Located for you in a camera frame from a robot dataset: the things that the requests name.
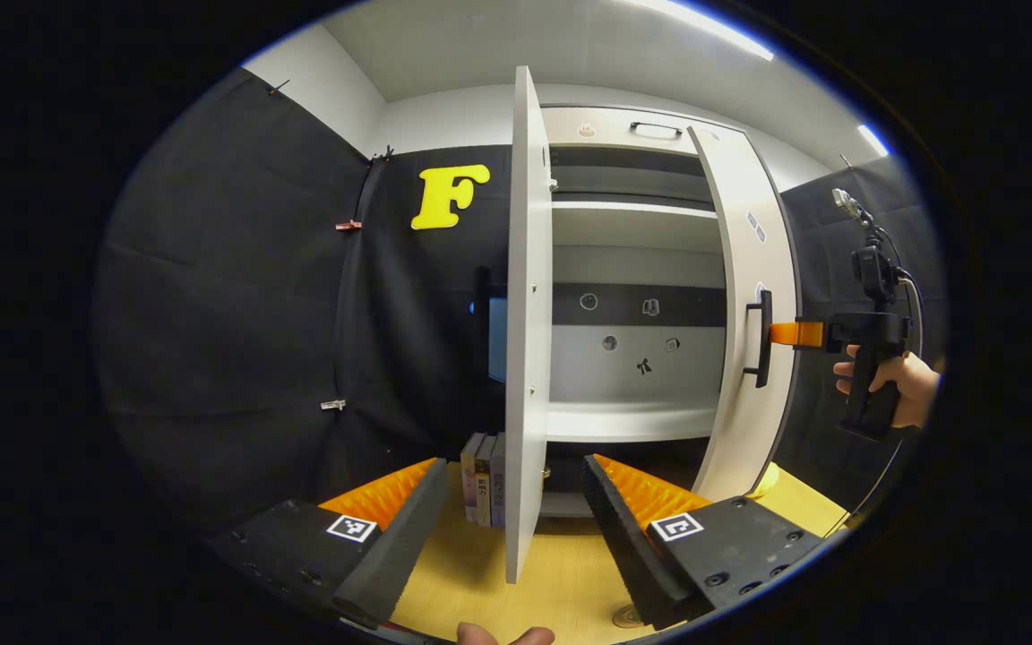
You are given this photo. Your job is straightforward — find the long ceiling light strip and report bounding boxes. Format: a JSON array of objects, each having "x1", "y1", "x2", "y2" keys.
[{"x1": 632, "y1": 0, "x2": 775, "y2": 62}]

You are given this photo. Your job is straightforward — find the grey cabinet door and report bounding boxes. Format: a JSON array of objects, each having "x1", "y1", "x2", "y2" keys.
[
  {"x1": 688, "y1": 125, "x2": 804, "y2": 504},
  {"x1": 504, "y1": 64, "x2": 555, "y2": 585}
]

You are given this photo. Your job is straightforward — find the dark book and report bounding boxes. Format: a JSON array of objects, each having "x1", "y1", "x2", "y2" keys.
[{"x1": 474, "y1": 436, "x2": 497, "y2": 528}]

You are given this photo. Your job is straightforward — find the grey book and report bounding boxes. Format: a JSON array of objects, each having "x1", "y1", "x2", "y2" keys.
[{"x1": 489, "y1": 433, "x2": 508, "y2": 528}]

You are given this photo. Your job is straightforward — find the beige cabinet drawer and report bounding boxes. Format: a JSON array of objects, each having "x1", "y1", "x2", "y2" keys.
[{"x1": 541, "y1": 106, "x2": 750, "y2": 155}]

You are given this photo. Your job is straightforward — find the black backdrop cloth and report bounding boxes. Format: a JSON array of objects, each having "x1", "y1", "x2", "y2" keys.
[{"x1": 95, "y1": 67, "x2": 947, "y2": 529}]

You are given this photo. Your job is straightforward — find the grey cabinet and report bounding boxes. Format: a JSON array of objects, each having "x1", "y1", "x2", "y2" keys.
[{"x1": 538, "y1": 106, "x2": 804, "y2": 520}]

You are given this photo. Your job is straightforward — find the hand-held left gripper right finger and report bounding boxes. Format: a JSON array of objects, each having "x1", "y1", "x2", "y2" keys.
[{"x1": 582, "y1": 453, "x2": 830, "y2": 630}]

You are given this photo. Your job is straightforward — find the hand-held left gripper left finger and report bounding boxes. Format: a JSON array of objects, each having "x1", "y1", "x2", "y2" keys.
[{"x1": 211, "y1": 457, "x2": 450, "y2": 628}]

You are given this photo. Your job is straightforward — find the white cabinet shelf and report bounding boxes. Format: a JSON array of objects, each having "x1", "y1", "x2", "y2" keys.
[
  {"x1": 545, "y1": 401, "x2": 721, "y2": 443},
  {"x1": 552, "y1": 202, "x2": 718, "y2": 254}
]

